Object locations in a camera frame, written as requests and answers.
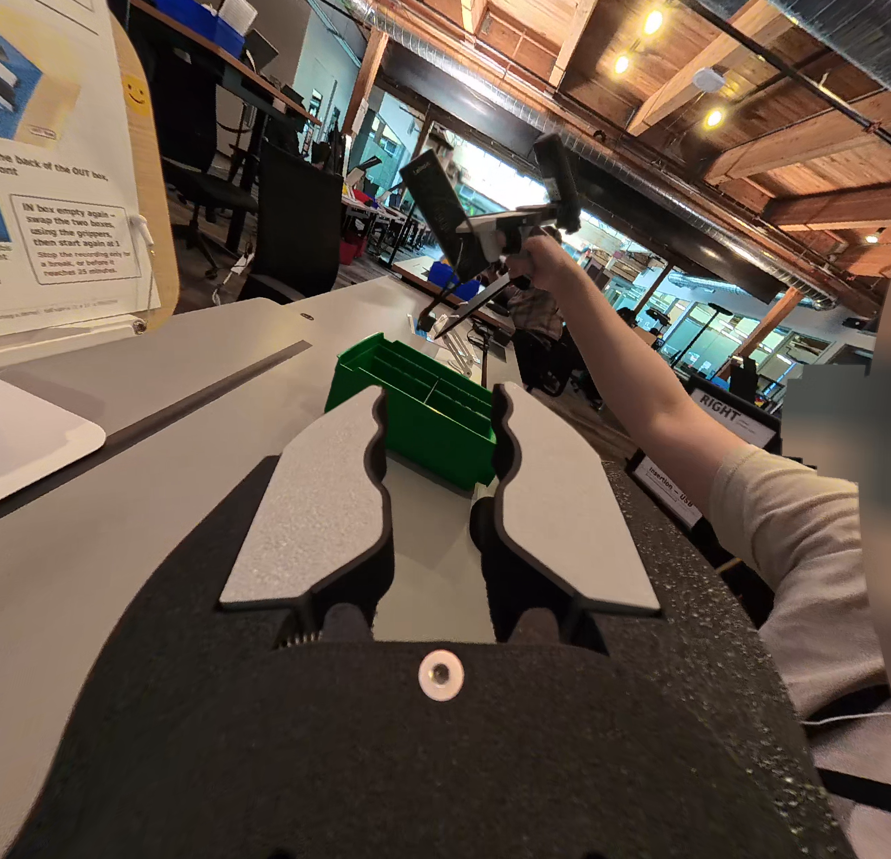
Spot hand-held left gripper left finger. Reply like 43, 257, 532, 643
218, 385, 394, 613

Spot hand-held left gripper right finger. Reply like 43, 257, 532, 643
489, 381, 662, 616

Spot black usb hub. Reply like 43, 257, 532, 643
399, 148, 469, 284

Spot green plastic box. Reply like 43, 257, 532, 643
324, 332, 499, 493

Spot person's right forearm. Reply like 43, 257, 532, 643
553, 268, 891, 721

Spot person's right hand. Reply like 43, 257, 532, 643
504, 235, 580, 295

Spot black tall-back office chair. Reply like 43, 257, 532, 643
239, 139, 345, 305

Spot black white label sign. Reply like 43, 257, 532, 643
685, 379, 782, 451

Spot black ceiling pipe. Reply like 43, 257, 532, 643
626, 0, 891, 145

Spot wooden desk black legs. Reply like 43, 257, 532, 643
129, 0, 323, 248

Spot white stand base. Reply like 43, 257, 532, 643
0, 379, 107, 501

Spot white ribbed box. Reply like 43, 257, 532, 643
218, 0, 260, 37

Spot wooden sheet holder board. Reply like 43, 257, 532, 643
0, 10, 181, 367

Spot blue storage bin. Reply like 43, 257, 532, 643
152, 0, 246, 58

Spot person's torso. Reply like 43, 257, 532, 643
801, 685, 891, 859

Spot ribbed silver air duct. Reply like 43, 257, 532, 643
327, 0, 839, 312

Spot large silver air duct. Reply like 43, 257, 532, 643
759, 0, 891, 89

